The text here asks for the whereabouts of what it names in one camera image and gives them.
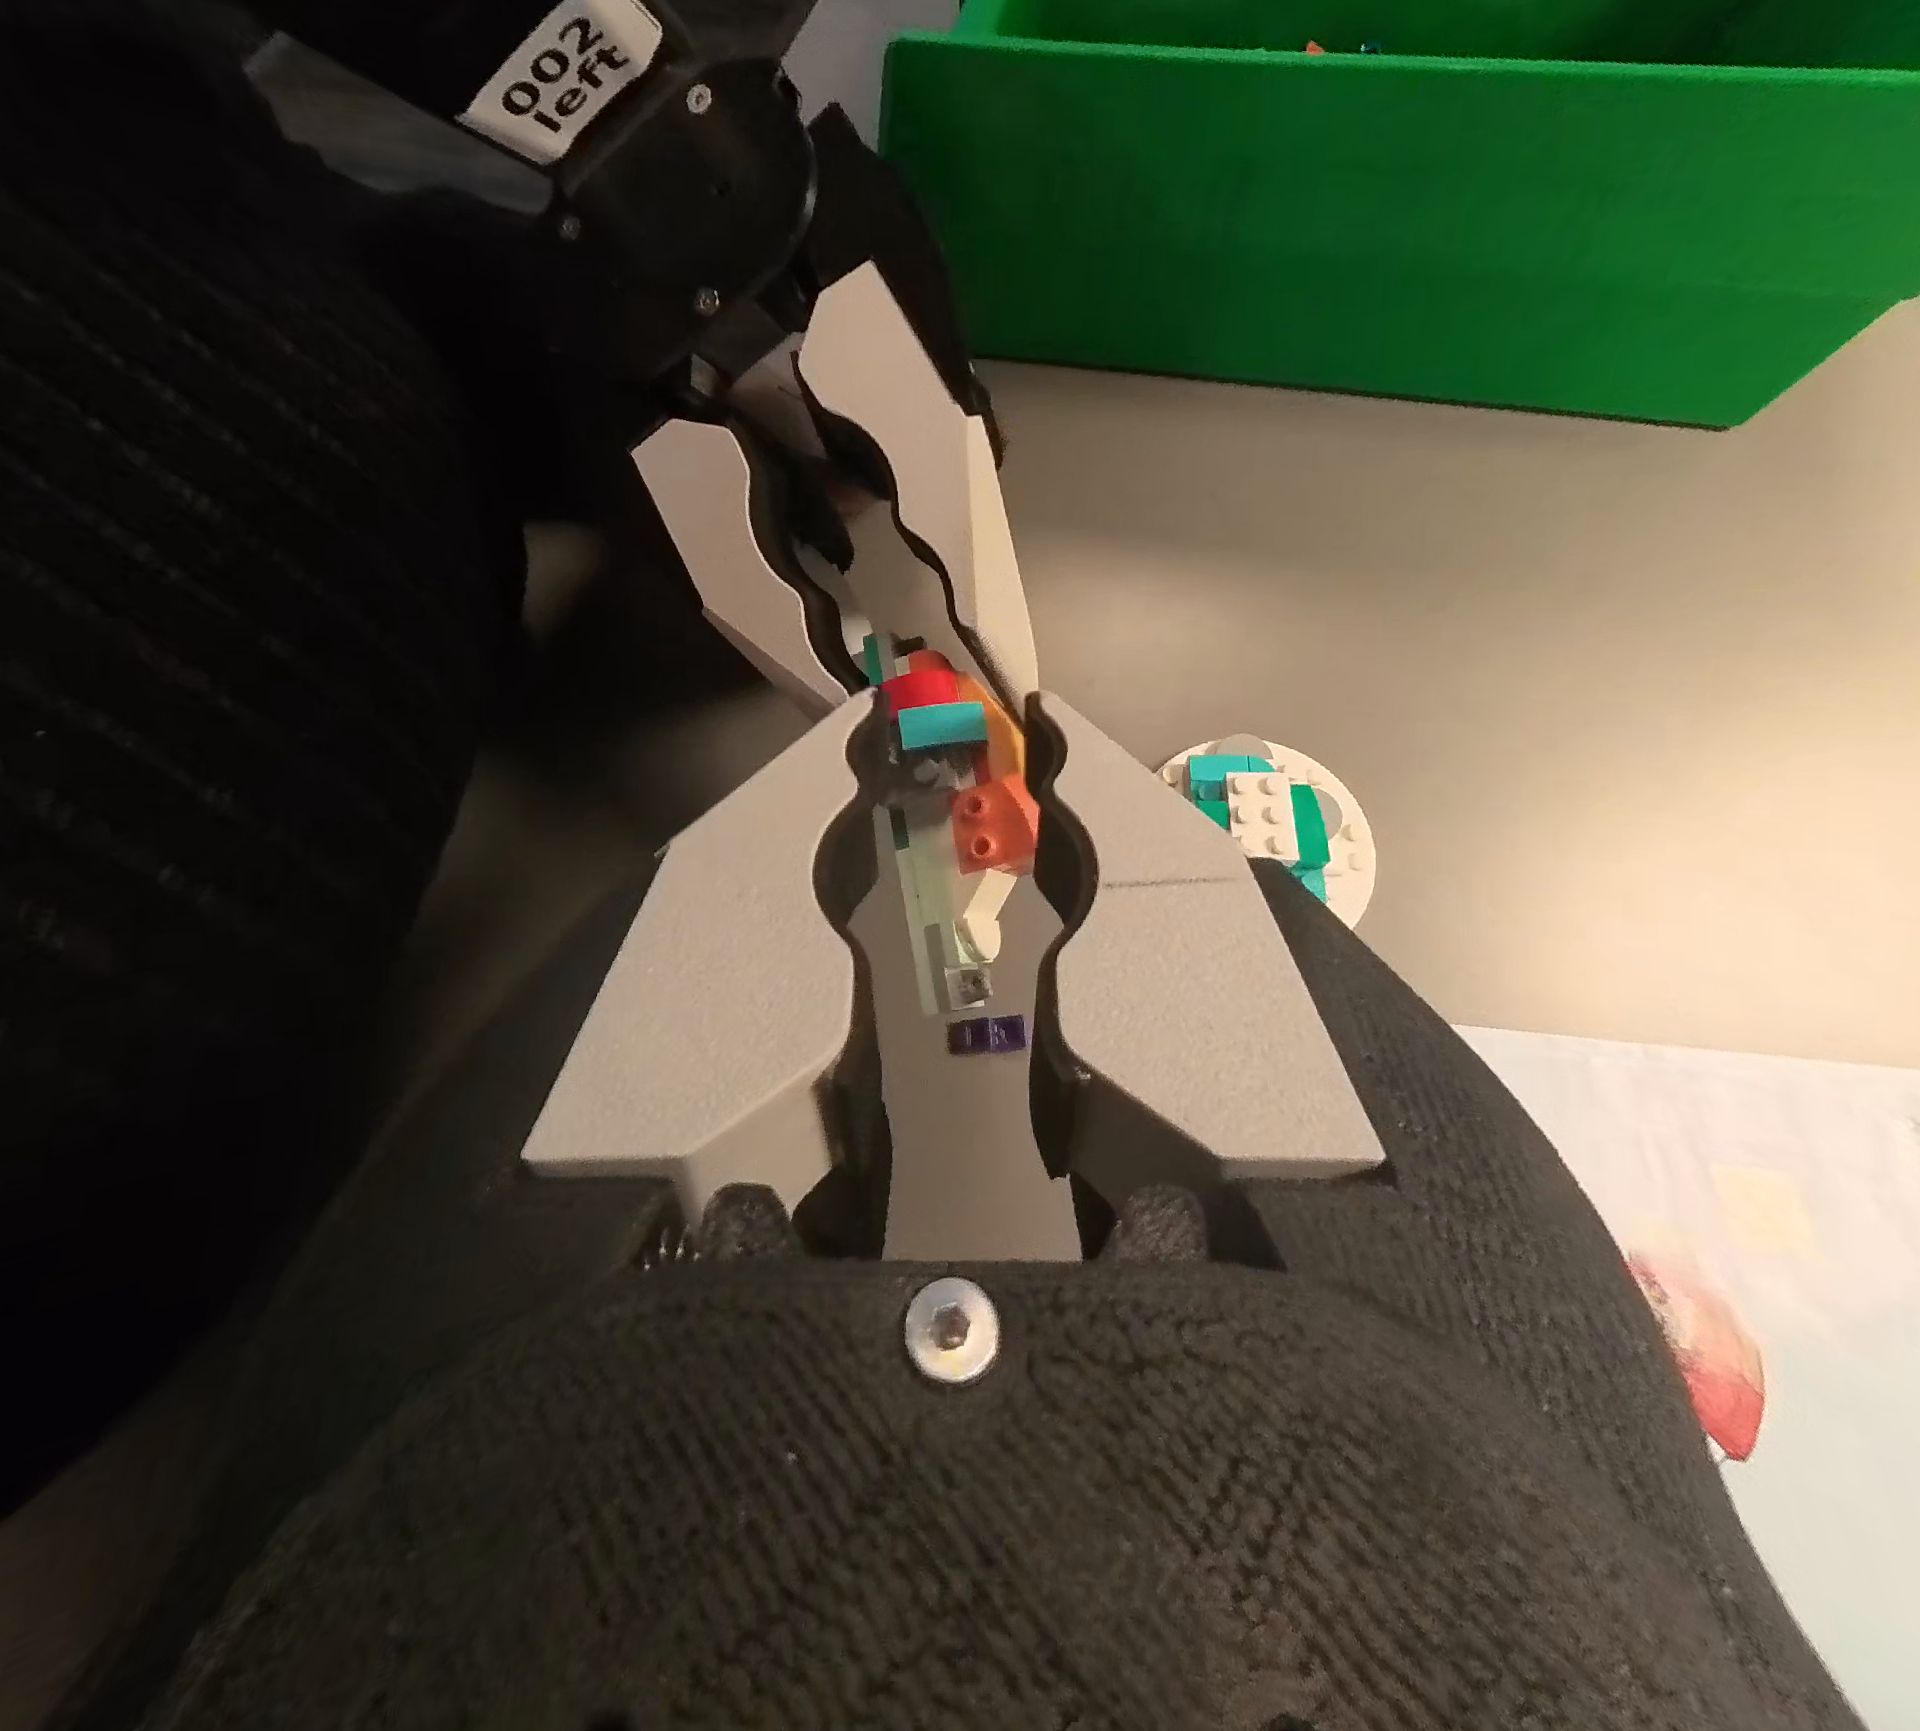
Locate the person's left forearm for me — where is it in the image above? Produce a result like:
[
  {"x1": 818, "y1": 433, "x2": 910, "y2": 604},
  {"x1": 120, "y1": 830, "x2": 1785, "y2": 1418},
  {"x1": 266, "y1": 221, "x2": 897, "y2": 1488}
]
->
[{"x1": 0, "y1": 0, "x2": 677, "y2": 1516}]

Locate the teal brick model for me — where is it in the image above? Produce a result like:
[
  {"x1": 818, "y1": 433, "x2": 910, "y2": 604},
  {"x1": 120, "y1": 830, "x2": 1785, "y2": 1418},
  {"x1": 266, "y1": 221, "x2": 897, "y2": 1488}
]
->
[{"x1": 1154, "y1": 734, "x2": 1378, "y2": 934}]

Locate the orange toy brick model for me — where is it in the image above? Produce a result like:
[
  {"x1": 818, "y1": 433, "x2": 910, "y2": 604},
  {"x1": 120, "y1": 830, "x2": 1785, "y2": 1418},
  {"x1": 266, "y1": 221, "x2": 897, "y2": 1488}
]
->
[{"x1": 862, "y1": 628, "x2": 1043, "y2": 1020}]

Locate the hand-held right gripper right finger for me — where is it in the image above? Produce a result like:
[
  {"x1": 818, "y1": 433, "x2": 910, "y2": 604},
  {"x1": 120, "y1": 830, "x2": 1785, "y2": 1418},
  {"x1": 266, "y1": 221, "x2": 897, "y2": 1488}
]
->
[{"x1": 1023, "y1": 690, "x2": 1391, "y2": 1208}]

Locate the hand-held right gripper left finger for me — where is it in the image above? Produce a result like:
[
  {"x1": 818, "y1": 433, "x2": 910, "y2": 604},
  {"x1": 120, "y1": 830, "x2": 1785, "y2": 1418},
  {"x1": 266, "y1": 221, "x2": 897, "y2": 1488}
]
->
[{"x1": 517, "y1": 690, "x2": 901, "y2": 1224}]

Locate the green plastic bin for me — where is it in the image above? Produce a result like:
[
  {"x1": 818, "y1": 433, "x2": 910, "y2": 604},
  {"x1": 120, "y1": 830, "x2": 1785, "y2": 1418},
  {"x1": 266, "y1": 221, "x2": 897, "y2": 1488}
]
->
[{"x1": 875, "y1": 0, "x2": 1920, "y2": 433}]

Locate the open pale blue instruction booklet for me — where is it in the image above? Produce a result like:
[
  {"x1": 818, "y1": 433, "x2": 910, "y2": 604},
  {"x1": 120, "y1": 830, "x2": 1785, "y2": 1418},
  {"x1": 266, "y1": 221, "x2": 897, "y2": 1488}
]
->
[{"x1": 1452, "y1": 1026, "x2": 1920, "y2": 1731}]

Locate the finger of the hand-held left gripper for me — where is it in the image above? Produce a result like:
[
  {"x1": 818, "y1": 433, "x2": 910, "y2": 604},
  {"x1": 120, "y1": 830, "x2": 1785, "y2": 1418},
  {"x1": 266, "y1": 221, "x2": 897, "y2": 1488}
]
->
[
  {"x1": 630, "y1": 415, "x2": 880, "y2": 720},
  {"x1": 792, "y1": 259, "x2": 1047, "y2": 702}
]

